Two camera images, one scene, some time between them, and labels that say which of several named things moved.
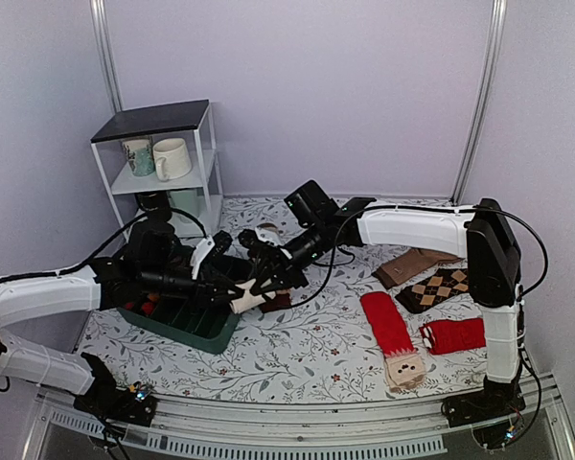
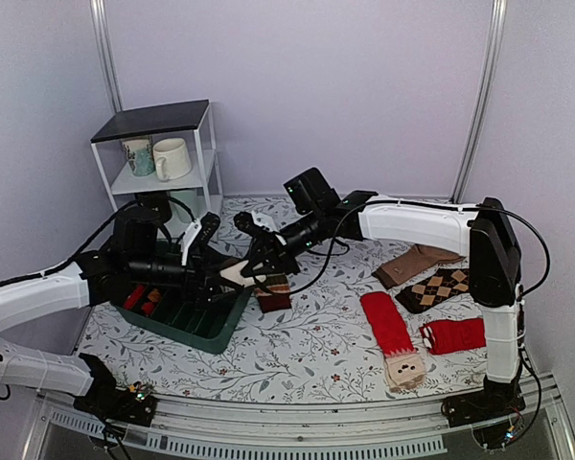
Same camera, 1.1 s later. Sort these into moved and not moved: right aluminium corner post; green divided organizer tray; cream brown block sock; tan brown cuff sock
Moved: cream brown block sock
Not moved: right aluminium corner post; tan brown cuff sock; green divided organizer tray
